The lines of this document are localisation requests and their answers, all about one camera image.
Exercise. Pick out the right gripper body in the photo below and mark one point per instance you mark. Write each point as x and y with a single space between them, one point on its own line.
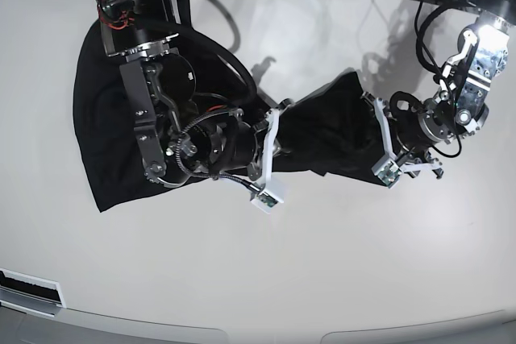
216 144

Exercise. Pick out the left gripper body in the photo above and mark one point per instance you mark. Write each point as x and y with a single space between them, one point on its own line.
417 125

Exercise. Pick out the black t-shirt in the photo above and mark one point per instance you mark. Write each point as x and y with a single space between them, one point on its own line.
334 131

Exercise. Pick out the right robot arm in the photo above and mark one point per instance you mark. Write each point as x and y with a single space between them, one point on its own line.
160 83

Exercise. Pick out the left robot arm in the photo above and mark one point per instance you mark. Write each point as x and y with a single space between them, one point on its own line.
458 109

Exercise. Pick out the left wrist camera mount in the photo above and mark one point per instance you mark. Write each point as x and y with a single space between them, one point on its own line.
391 146

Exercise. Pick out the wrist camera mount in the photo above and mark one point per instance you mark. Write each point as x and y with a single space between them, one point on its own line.
266 190
391 146

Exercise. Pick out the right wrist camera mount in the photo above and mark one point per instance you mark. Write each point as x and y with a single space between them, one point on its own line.
266 190

